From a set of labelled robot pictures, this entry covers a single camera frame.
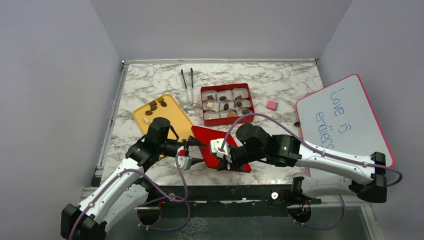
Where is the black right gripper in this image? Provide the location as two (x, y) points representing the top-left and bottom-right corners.
(216, 145), (267, 173)

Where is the red box lid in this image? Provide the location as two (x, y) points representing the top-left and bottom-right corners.
(191, 125), (252, 173)

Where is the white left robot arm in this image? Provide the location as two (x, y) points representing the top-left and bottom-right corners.
(60, 117), (204, 240)

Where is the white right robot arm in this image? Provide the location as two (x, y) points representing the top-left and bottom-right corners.
(209, 123), (388, 204)

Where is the red chocolate box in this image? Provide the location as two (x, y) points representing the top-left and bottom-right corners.
(200, 83), (255, 127)

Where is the white paper cup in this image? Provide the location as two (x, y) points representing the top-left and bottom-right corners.
(216, 90), (234, 102)
(232, 88), (250, 101)
(219, 100), (235, 112)
(202, 100), (220, 112)
(219, 109), (237, 118)
(236, 108), (252, 117)
(234, 99), (252, 109)
(203, 111), (221, 120)
(201, 90), (217, 102)

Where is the yellow plastic tray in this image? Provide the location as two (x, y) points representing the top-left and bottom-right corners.
(133, 94), (194, 141)

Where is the pink whiteboard eraser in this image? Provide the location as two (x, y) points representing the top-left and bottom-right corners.
(266, 100), (278, 111)

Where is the pink framed whiteboard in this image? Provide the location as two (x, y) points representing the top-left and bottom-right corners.
(295, 74), (395, 168)

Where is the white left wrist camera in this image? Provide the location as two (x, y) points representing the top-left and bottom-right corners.
(175, 146), (193, 170)

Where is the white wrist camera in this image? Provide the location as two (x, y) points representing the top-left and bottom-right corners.
(209, 138), (232, 163)
(175, 146), (193, 170)

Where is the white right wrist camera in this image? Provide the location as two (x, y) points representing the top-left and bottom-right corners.
(209, 138), (232, 163)

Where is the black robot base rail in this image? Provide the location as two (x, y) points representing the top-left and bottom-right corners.
(125, 177), (322, 220)

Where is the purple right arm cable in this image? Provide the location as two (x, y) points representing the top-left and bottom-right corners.
(219, 112), (404, 188)

